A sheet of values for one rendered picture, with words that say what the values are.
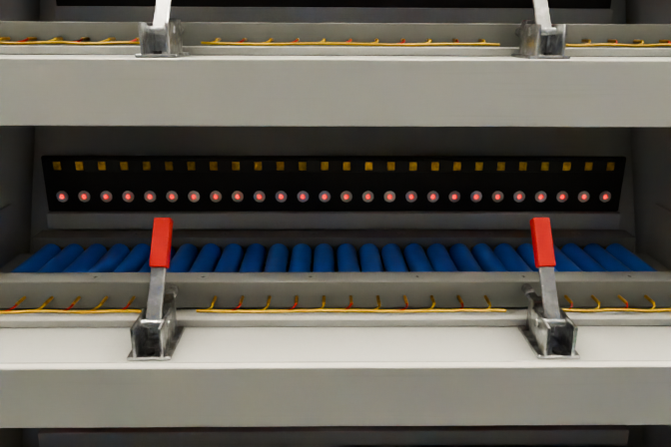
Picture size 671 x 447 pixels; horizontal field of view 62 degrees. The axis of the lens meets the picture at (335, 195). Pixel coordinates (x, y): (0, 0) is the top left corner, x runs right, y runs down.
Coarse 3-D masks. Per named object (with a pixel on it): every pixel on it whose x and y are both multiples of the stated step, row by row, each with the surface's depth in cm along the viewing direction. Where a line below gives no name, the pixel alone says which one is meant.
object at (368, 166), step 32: (64, 160) 51; (96, 160) 51; (128, 160) 51; (160, 160) 51; (192, 160) 51; (224, 160) 51; (256, 160) 52; (288, 160) 52; (320, 160) 52; (352, 160) 52; (384, 160) 52; (416, 160) 52; (448, 160) 52; (480, 160) 52; (512, 160) 52; (544, 160) 52; (576, 160) 52; (608, 160) 52; (96, 192) 52; (160, 192) 52; (224, 192) 53; (288, 192) 53; (320, 192) 53; (352, 192) 53; (384, 192) 53; (416, 192) 53; (448, 192) 53; (480, 192) 53; (512, 192) 53; (544, 192) 53; (576, 192) 53
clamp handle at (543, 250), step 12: (540, 228) 39; (540, 240) 39; (552, 240) 39; (540, 252) 39; (552, 252) 39; (540, 264) 38; (552, 264) 38; (540, 276) 38; (552, 276) 38; (540, 288) 38; (552, 288) 38; (552, 300) 38; (540, 312) 39; (552, 312) 37
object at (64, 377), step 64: (0, 256) 50; (640, 256) 53; (0, 384) 35; (64, 384) 36; (128, 384) 36; (192, 384) 36; (256, 384) 36; (320, 384) 36; (384, 384) 36; (448, 384) 36; (512, 384) 36; (576, 384) 36; (640, 384) 36
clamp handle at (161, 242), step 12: (156, 228) 39; (168, 228) 39; (156, 240) 38; (168, 240) 39; (156, 252) 38; (168, 252) 38; (156, 264) 38; (168, 264) 38; (156, 276) 38; (156, 288) 38; (156, 300) 37; (156, 312) 37
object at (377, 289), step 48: (0, 288) 42; (48, 288) 42; (96, 288) 42; (144, 288) 42; (192, 288) 42; (240, 288) 42; (288, 288) 42; (336, 288) 42; (384, 288) 42; (432, 288) 42; (480, 288) 42; (576, 288) 42; (624, 288) 43
